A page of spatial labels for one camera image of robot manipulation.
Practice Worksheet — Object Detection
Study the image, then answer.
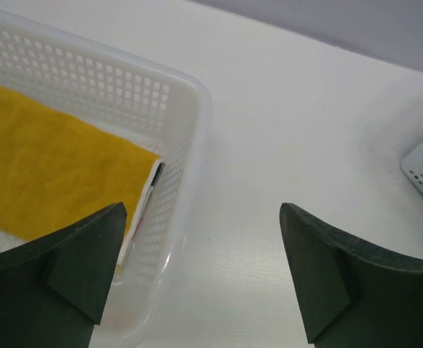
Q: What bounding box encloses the left white plastic basket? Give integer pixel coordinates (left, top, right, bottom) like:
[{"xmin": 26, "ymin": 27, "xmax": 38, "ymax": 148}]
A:
[{"xmin": 0, "ymin": 10, "xmax": 212, "ymax": 347}]

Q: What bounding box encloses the yellow and blue towel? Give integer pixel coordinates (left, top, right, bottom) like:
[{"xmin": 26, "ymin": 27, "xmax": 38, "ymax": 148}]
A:
[{"xmin": 0, "ymin": 86, "xmax": 163, "ymax": 265}]

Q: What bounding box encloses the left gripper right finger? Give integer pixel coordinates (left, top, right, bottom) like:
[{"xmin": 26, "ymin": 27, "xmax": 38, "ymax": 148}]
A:
[{"xmin": 280, "ymin": 203, "xmax": 423, "ymax": 347}]

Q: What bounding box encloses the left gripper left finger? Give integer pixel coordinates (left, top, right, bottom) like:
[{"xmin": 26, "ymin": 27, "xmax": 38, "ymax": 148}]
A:
[{"xmin": 0, "ymin": 202, "xmax": 127, "ymax": 347}]

